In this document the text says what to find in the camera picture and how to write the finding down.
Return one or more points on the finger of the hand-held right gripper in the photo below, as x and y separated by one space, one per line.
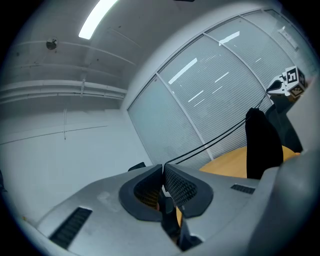
274 85

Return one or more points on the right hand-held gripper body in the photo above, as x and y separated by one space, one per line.
293 81

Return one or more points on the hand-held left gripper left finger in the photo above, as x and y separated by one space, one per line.
130 200

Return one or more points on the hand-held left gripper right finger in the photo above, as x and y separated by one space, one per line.
197 197

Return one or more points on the black office chair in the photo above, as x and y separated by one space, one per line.
137 166

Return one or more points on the grey office chair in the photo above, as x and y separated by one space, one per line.
285 127

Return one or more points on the glass partition with blinds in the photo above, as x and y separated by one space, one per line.
195 100

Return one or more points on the white ceiling pipes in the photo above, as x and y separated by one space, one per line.
62 90

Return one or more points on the round ceiling smoke detector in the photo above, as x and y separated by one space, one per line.
51 43

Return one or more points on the long ceiling light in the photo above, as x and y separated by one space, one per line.
96 18

